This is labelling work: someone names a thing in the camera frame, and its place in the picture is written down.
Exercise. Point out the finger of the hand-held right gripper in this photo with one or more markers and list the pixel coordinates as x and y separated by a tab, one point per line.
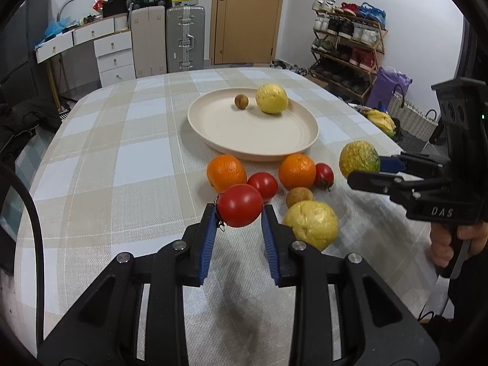
369	183
389	164

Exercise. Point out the checked tablecloth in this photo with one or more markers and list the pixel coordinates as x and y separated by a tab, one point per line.
114	160

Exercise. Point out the orange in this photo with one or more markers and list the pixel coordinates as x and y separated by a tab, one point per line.
225	169
297	170

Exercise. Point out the blue plastic bag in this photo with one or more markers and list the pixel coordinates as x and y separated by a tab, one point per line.
57	28

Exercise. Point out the wooden shoe rack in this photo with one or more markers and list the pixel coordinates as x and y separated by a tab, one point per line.
375	64

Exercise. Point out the black jacket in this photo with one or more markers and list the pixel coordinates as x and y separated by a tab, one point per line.
23	122

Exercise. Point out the pair of sneakers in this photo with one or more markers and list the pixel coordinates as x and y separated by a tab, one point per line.
284	64

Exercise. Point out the small red tomato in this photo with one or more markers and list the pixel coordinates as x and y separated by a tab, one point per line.
324	175

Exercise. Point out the beige suitcase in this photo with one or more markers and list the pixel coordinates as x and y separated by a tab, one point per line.
148	42

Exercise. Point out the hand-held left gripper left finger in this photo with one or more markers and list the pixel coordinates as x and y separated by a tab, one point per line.
206	244

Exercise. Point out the yellow wrinkled round fruit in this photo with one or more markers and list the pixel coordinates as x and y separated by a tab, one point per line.
310	223
271	98

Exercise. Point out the group of assorted shoes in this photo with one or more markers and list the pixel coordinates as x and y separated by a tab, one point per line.
345	28

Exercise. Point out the person's right forearm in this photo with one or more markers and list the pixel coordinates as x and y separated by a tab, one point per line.
471	293

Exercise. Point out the wooden door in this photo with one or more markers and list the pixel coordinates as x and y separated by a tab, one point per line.
247	19

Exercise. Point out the small brown round fruit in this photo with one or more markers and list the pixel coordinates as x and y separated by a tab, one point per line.
299	196
241	101

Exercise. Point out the yellow black shoe box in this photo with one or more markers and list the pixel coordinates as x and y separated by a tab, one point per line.
183	0

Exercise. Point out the person's right hand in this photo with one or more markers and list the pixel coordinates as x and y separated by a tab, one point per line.
440	246

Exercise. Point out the beige round plate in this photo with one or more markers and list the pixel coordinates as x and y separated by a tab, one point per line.
247	133

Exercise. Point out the dark grey cabinet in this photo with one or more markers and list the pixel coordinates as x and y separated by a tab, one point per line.
23	45

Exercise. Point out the purple bag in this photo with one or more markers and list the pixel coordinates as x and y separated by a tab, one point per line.
383	87

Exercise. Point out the red ornament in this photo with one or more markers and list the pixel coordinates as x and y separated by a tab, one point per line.
99	5

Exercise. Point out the bunch of bananas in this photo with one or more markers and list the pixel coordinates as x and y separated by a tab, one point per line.
379	120

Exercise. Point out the yellow green round fruit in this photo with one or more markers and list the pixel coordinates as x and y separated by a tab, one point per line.
356	158

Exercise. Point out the silver suitcase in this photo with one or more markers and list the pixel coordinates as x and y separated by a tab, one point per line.
185	38

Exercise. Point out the wooden broom stick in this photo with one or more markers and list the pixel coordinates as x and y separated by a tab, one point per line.
53	84

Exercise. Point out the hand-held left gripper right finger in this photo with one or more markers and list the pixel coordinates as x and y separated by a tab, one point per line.
271	244

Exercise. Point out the white desk with drawers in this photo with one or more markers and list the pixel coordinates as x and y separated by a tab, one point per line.
114	57

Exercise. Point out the woven basket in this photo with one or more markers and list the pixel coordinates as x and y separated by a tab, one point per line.
413	122

